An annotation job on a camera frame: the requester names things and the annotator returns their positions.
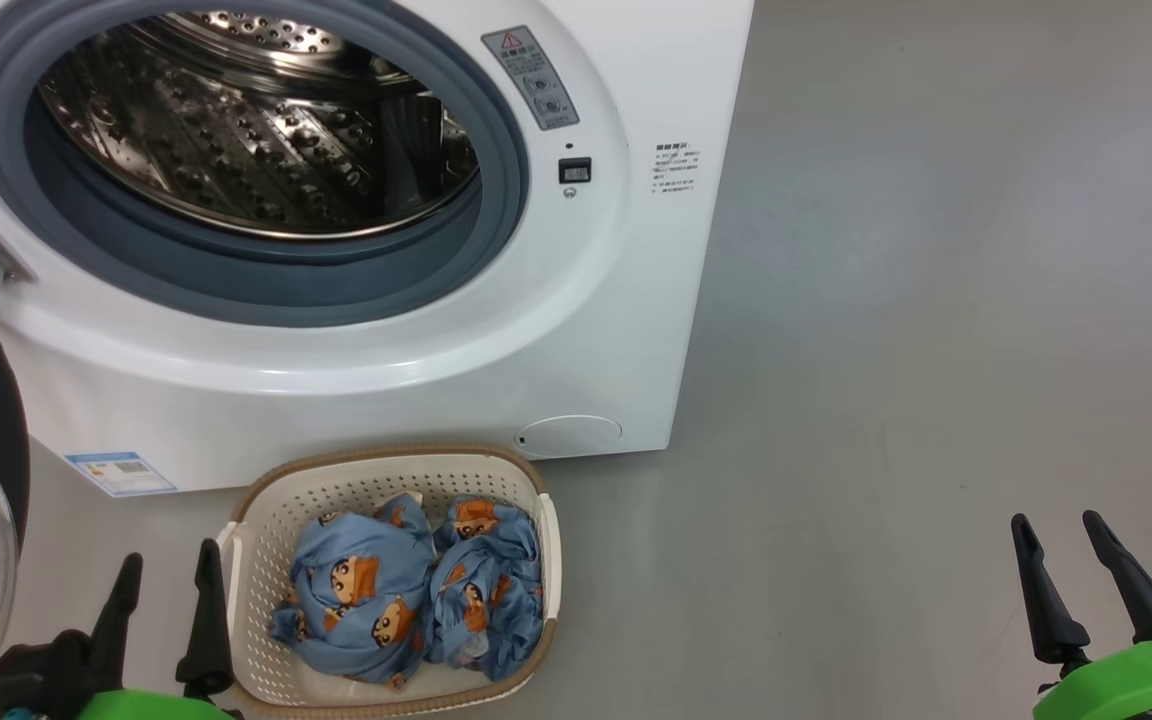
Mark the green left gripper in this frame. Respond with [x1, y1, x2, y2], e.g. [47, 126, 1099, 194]
[76, 538, 237, 720]

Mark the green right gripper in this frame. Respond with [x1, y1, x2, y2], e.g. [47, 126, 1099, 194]
[1011, 510, 1152, 720]

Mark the blue cartoon print garment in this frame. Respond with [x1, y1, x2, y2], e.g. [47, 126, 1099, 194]
[269, 492, 437, 691]
[424, 497, 545, 683]

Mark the cream laundry basket brown rim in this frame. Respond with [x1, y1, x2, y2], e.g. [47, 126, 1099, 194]
[216, 445, 563, 719]

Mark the grey rubber door gasket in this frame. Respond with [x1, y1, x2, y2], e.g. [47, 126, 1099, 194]
[0, 0, 531, 329]

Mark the white front-load washing machine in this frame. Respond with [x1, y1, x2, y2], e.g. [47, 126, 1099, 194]
[0, 0, 755, 496]

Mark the blue energy label sticker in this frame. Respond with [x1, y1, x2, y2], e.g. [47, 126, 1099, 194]
[64, 451, 179, 498]

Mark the round white filter cover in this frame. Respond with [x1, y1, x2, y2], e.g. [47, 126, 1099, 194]
[516, 414, 624, 460]

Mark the steel perforated washer drum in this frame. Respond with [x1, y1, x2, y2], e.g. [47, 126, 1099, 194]
[36, 10, 482, 241]

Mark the black text instruction sticker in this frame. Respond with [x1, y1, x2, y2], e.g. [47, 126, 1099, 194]
[650, 142, 703, 196]

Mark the grey warning label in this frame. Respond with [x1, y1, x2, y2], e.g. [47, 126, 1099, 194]
[481, 25, 581, 132]

